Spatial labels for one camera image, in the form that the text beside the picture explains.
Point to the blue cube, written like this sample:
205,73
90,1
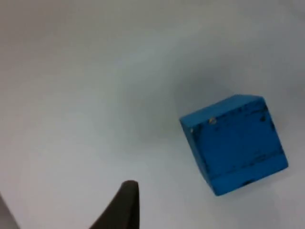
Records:
236,145

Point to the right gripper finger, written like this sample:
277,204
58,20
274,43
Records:
125,210

